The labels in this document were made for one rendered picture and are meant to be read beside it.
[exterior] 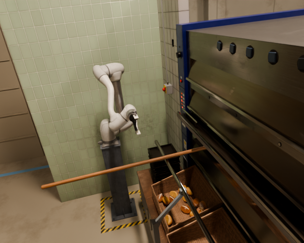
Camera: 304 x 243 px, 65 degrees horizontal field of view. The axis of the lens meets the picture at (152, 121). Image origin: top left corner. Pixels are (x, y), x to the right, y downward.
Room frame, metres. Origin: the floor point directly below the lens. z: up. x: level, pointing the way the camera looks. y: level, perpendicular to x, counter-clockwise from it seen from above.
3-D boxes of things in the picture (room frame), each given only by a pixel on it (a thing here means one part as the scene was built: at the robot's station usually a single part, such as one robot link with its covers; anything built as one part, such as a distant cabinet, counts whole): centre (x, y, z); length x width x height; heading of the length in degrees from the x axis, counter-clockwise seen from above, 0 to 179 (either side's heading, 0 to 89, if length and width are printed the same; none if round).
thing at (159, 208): (1.64, -0.21, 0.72); 0.56 x 0.49 x 0.28; 12
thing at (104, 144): (2.32, 0.51, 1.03); 0.22 x 0.18 x 0.06; 99
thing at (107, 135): (2.33, 0.48, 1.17); 0.18 x 0.16 x 0.22; 126
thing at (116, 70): (2.45, 0.32, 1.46); 0.22 x 0.16 x 0.77; 126
